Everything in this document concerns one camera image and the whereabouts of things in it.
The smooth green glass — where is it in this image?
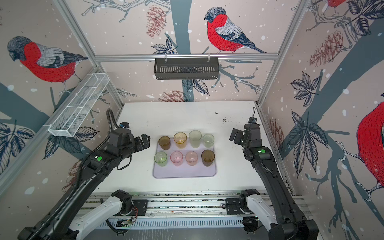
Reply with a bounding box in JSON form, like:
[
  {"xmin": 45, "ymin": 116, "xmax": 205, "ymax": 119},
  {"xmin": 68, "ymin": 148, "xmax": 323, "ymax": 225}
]
[{"xmin": 154, "ymin": 152, "xmax": 168, "ymax": 167}]

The amber textured glass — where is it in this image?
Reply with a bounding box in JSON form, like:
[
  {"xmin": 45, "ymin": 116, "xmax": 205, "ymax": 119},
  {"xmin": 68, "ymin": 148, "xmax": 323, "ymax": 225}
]
[
  {"xmin": 158, "ymin": 136, "xmax": 171, "ymax": 151},
  {"xmin": 201, "ymin": 150, "xmax": 215, "ymax": 167}
]

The pink glass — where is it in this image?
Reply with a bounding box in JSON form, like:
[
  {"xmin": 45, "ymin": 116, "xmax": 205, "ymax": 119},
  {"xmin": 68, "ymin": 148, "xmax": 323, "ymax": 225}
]
[
  {"xmin": 170, "ymin": 151, "xmax": 184, "ymax": 167},
  {"xmin": 186, "ymin": 151, "xmax": 199, "ymax": 166}
]

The smooth yellow glass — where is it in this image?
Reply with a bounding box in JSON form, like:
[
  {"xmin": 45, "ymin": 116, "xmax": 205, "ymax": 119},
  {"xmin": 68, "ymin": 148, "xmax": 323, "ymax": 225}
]
[{"xmin": 173, "ymin": 132, "xmax": 188, "ymax": 149}]

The tall pale green textured glass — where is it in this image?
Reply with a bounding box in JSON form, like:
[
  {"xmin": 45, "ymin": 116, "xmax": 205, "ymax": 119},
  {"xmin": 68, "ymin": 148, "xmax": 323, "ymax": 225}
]
[{"xmin": 189, "ymin": 130, "xmax": 202, "ymax": 149}]

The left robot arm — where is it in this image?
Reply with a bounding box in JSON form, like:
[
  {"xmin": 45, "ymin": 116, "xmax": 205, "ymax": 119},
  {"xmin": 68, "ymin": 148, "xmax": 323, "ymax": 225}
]
[{"xmin": 18, "ymin": 128, "xmax": 151, "ymax": 240}]

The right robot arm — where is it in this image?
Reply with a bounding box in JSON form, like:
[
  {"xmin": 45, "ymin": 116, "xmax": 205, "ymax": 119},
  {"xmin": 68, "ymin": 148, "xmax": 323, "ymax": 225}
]
[{"xmin": 230, "ymin": 117, "xmax": 319, "ymax": 240}]

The lilac plastic tray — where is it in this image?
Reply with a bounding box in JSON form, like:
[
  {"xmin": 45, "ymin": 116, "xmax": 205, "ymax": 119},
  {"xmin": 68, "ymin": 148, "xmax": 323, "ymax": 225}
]
[{"xmin": 153, "ymin": 139, "xmax": 217, "ymax": 179}]

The black hanging basket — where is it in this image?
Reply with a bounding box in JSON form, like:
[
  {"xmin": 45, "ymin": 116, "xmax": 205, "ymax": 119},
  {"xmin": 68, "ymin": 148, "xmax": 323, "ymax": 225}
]
[{"xmin": 154, "ymin": 58, "xmax": 220, "ymax": 80}]

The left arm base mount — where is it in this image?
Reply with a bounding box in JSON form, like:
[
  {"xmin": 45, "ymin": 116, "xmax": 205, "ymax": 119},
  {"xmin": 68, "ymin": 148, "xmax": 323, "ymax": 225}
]
[{"xmin": 114, "ymin": 200, "xmax": 148, "ymax": 217}]

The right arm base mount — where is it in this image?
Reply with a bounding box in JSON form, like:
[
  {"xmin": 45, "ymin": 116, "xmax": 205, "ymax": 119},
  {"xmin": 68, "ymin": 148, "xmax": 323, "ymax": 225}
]
[{"xmin": 220, "ymin": 189, "xmax": 260, "ymax": 215}]

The white wire mesh basket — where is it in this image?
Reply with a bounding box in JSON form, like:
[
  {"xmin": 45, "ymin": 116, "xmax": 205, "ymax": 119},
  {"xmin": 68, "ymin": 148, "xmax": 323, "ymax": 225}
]
[{"xmin": 48, "ymin": 73, "xmax": 110, "ymax": 137}]

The horizontal aluminium rail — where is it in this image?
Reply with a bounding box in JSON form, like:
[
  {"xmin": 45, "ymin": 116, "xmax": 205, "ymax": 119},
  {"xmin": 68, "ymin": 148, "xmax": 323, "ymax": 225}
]
[{"xmin": 94, "ymin": 53, "xmax": 280, "ymax": 63}]

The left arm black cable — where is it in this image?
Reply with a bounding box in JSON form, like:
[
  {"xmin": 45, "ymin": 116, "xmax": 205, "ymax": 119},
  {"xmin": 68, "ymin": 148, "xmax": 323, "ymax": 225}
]
[{"xmin": 26, "ymin": 108, "xmax": 133, "ymax": 240}]

